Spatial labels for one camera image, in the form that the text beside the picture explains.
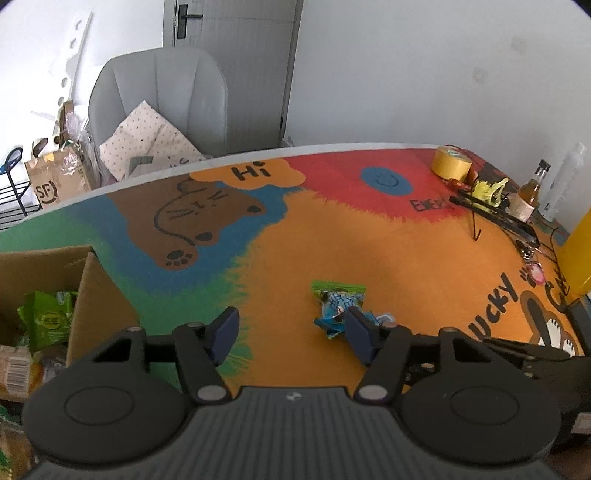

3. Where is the grey door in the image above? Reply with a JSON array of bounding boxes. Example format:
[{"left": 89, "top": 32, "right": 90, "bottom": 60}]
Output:
[{"left": 163, "top": 0, "right": 305, "bottom": 149}]

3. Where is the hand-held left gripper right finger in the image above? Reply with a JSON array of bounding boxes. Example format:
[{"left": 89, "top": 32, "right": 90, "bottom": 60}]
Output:
[{"left": 344, "top": 306, "right": 502, "bottom": 407}]

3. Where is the colourful cartoon table mat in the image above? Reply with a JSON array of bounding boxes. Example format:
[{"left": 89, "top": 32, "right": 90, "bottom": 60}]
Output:
[{"left": 0, "top": 147, "right": 591, "bottom": 403}]

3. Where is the grey chair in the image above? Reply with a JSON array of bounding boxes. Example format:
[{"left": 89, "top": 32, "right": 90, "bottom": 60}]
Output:
[{"left": 88, "top": 47, "right": 230, "bottom": 186}]

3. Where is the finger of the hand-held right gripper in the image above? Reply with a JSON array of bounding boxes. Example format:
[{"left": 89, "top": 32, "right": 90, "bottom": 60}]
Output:
[{"left": 480, "top": 336, "right": 574, "bottom": 366}]

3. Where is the black door handle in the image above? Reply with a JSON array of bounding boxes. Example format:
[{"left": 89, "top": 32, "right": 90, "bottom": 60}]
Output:
[{"left": 177, "top": 4, "right": 204, "bottom": 40}]

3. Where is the printed shipping cardboard box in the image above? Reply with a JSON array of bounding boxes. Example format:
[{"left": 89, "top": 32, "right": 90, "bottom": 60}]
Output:
[{"left": 24, "top": 148, "right": 98, "bottom": 210}]

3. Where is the small glass bottle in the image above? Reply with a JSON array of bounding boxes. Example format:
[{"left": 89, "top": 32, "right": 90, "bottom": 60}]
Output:
[{"left": 516, "top": 159, "right": 552, "bottom": 222}]

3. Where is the yellow tape roll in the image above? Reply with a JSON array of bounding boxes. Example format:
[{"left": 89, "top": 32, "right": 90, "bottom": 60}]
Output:
[{"left": 431, "top": 146, "right": 473, "bottom": 181}]

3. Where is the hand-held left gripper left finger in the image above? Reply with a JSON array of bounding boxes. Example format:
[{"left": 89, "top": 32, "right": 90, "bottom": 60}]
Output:
[{"left": 90, "top": 306, "right": 241, "bottom": 407}]

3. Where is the beige snack packet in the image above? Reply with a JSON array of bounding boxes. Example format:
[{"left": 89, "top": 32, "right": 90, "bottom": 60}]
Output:
[{"left": 0, "top": 346, "right": 42, "bottom": 400}]

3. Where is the black metal stand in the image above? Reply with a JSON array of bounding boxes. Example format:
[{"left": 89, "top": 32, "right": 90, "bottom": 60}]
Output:
[{"left": 449, "top": 194, "right": 539, "bottom": 246}]

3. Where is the yellow-green clip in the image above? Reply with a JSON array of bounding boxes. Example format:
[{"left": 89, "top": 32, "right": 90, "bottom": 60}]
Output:
[{"left": 471, "top": 178, "right": 509, "bottom": 206}]

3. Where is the green snack packet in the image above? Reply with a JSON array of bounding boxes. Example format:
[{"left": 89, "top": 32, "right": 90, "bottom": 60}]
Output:
[{"left": 17, "top": 291, "right": 77, "bottom": 352}]

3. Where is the black shoe rack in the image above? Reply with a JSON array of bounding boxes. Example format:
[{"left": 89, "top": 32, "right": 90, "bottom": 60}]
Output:
[{"left": 0, "top": 148, "right": 29, "bottom": 230}]

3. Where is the clear plastic bottle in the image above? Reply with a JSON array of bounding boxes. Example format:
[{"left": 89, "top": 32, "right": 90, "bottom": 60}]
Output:
[{"left": 538, "top": 143, "right": 587, "bottom": 223}]

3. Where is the blue snack packet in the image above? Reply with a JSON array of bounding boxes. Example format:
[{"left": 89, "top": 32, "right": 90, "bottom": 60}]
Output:
[{"left": 311, "top": 280, "right": 393, "bottom": 340}]

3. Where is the white board with holes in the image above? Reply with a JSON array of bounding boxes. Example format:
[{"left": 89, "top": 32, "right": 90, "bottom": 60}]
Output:
[{"left": 46, "top": 11, "right": 93, "bottom": 117}]

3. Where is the orange snack packet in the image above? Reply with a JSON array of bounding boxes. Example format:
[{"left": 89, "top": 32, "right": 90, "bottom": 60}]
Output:
[{"left": 0, "top": 406, "right": 34, "bottom": 480}]

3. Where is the keychain with pink charm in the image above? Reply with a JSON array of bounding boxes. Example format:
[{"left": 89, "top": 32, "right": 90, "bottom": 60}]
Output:
[{"left": 517, "top": 240, "right": 548, "bottom": 288}]

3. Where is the clear plastic wrap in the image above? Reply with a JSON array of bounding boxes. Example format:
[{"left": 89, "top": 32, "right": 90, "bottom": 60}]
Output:
[{"left": 65, "top": 111, "right": 93, "bottom": 153}]

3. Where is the yellow plastic container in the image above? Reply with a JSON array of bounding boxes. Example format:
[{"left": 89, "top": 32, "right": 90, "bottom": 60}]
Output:
[{"left": 556, "top": 208, "right": 591, "bottom": 296}]

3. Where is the dotted white cushion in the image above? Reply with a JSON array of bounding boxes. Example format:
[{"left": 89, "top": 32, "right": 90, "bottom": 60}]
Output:
[{"left": 99, "top": 100, "right": 206, "bottom": 182}]

